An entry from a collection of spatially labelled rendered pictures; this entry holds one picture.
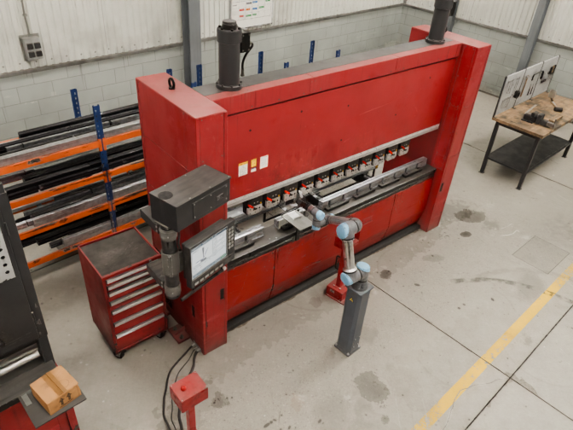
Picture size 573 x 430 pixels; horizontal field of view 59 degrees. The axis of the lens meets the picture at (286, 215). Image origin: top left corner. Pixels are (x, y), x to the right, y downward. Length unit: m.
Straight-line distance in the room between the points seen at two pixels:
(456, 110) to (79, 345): 4.45
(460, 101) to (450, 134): 0.39
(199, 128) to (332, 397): 2.52
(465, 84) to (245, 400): 3.80
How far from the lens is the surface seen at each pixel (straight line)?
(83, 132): 5.25
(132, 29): 7.99
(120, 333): 4.59
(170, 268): 3.49
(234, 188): 4.10
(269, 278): 4.85
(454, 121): 5.92
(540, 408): 5.13
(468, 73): 5.74
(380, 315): 5.31
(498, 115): 8.05
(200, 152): 3.48
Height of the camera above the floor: 3.68
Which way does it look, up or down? 35 degrees down
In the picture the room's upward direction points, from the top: 5 degrees clockwise
